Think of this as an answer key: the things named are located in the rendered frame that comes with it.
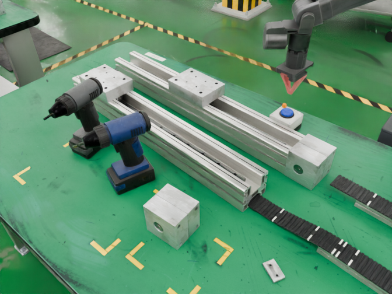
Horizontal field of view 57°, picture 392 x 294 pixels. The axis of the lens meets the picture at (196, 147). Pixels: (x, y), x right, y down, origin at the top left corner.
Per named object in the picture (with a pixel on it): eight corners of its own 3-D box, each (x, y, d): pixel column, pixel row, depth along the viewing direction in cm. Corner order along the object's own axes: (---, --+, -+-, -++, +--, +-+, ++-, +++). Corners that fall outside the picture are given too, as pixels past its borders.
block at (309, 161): (333, 167, 107) (341, 143, 101) (311, 191, 100) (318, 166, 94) (306, 153, 112) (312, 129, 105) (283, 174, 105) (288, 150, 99)
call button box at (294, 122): (301, 128, 121) (304, 112, 117) (284, 142, 116) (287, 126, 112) (280, 118, 125) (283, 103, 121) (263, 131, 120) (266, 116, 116)
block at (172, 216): (205, 219, 94) (205, 195, 87) (177, 250, 87) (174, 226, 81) (176, 202, 98) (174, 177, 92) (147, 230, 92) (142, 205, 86)
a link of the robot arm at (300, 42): (314, 31, 96) (310, 22, 100) (288, 31, 96) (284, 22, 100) (310, 55, 100) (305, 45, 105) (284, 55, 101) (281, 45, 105)
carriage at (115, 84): (135, 95, 127) (132, 79, 123) (109, 109, 122) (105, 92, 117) (108, 80, 136) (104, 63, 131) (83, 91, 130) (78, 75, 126)
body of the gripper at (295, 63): (274, 73, 106) (277, 49, 101) (294, 60, 111) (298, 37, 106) (293, 80, 103) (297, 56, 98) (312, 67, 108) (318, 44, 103)
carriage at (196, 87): (224, 100, 124) (224, 83, 119) (202, 115, 118) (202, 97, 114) (191, 84, 133) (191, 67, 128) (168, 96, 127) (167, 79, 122)
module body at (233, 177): (265, 191, 100) (268, 170, 95) (242, 212, 95) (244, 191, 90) (99, 87, 143) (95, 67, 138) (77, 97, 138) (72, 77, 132)
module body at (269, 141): (302, 157, 110) (307, 136, 105) (283, 174, 105) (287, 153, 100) (137, 69, 153) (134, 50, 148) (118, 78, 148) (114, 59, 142)
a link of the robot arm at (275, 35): (317, 14, 90) (310, -1, 97) (269, 14, 91) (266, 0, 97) (307, 56, 99) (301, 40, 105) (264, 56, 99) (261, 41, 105)
